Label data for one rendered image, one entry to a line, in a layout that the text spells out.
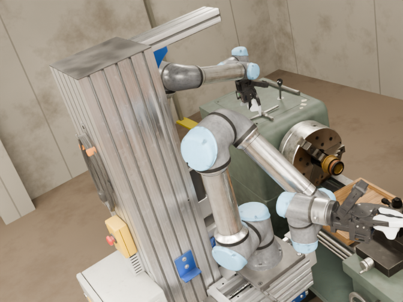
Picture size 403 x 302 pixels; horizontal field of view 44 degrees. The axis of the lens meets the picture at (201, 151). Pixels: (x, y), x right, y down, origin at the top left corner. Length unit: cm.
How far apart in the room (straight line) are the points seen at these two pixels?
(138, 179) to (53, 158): 363
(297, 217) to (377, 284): 74
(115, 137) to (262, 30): 483
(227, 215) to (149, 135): 35
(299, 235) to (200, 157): 37
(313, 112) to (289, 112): 12
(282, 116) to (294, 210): 123
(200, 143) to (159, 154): 24
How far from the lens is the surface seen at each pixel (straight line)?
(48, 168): 523
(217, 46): 583
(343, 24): 547
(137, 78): 153
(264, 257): 183
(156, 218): 172
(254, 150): 154
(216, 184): 151
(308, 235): 148
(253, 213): 174
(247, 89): 254
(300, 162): 247
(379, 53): 529
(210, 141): 141
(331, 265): 273
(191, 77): 205
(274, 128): 253
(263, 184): 261
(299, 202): 142
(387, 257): 214
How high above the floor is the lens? 246
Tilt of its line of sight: 29 degrees down
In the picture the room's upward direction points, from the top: 16 degrees counter-clockwise
